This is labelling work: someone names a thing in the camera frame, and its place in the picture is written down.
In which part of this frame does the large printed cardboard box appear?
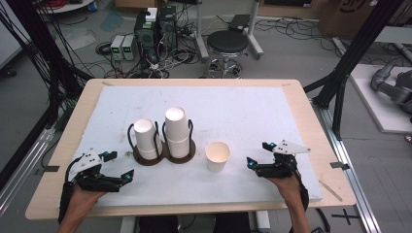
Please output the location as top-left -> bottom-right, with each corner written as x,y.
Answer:
317,0 -> 412,41

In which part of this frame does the white paper cup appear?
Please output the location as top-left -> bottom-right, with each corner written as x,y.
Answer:
204,141 -> 231,174

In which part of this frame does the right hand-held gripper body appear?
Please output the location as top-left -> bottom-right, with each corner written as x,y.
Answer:
257,139 -> 312,179

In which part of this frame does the white foam mat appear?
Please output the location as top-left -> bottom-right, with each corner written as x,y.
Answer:
56,84 -> 325,209

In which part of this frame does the coiled black cable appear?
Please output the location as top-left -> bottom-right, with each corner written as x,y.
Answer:
94,41 -> 113,56

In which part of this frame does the grey panel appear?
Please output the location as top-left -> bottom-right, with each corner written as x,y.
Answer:
375,25 -> 412,45

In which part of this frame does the person's left hand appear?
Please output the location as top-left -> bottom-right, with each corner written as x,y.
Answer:
66,183 -> 108,216

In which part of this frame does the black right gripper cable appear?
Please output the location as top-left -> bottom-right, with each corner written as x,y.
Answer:
291,161 -> 311,216

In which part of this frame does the small white box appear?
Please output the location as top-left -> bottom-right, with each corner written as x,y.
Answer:
145,7 -> 158,23

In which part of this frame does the black round stool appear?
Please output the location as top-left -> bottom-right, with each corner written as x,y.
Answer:
204,29 -> 251,80

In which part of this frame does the short stack of white cups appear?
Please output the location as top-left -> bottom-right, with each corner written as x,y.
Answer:
133,117 -> 163,160

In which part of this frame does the black flat device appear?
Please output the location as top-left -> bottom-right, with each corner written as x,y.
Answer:
227,13 -> 251,33

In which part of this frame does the aluminium rail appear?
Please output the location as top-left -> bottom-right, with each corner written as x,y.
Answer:
0,125 -> 56,217
312,100 -> 383,233

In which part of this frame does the tall stack of white cups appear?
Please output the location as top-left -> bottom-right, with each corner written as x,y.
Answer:
164,106 -> 191,159

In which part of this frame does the black computer tower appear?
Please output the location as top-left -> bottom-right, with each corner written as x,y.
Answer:
157,4 -> 179,50
133,11 -> 159,62

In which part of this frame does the thin wooden stick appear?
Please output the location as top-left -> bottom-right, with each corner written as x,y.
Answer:
319,179 -> 344,203

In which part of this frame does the black tape piece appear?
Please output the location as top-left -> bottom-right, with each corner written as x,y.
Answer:
329,160 -> 351,171
34,164 -> 61,178

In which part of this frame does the grey power supply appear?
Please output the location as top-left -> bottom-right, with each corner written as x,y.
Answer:
110,34 -> 125,61
121,34 -> 139,61

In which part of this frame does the brown cardboard box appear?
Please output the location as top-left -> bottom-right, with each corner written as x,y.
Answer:
115,0 -> 157,10

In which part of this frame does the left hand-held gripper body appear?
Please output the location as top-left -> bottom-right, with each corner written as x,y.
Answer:
68,149 -> 121,193

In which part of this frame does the person's right hand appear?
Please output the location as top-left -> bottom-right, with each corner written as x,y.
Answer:
265,174 -> 304,212

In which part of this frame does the white metal stand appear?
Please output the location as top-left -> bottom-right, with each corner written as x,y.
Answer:
193,0 -> 265,62

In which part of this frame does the black frame with cables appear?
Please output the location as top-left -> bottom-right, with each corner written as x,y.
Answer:
0,0 -> 92,192

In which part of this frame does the black tape cross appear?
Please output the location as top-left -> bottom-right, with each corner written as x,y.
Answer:
330,208 -> 361,226

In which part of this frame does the black frame post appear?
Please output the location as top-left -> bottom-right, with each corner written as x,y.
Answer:
303,0 -> 412,141

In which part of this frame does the white platform board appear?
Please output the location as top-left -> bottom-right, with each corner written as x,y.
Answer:
349,62 -> 412,134

